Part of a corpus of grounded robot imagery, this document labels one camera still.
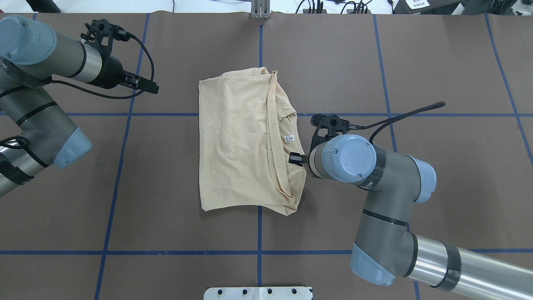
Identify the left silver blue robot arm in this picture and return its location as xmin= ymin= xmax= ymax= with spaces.
xmin=0 ymin=15 xmax=159 ymax=196

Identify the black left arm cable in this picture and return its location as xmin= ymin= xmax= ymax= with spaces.
xmin=0 ymin=32 xmax=155 ymax=155

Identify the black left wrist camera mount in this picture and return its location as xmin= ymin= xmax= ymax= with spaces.
xmin=80 ymin=19 xmax=130 ymax=56

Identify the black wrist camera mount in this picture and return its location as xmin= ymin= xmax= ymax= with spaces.
xmin=80 ymin=19 xmax=130 ymax=56
xmin=309 ymin=114 xmax=350 ymax=152

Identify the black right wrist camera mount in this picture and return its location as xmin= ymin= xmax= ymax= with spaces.
xmin=309 ymin=114 xmax=350 ymax=152

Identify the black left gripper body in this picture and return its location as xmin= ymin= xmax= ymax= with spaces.
xmin=90 ymin=54 xmax=124 ymax=89

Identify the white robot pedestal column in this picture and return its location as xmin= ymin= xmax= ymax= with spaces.
xmin=203 ymin=286 xmax=314 ymax=300

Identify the cream long-sleeve printed shirt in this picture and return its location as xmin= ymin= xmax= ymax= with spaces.
xmin=198 ymin=67 xmax=306 ymax=216

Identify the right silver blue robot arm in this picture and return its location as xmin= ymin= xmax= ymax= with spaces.
xmin=289 ymin=134 xmax=533 ymax=300

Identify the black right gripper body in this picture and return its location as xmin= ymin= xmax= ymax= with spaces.
xmin=301 ymin=154 xmax=312 ymax=172

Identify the aluminium frame post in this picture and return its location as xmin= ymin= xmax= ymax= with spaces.
xmin=250 ymin=0 xmax=271 ymax=20

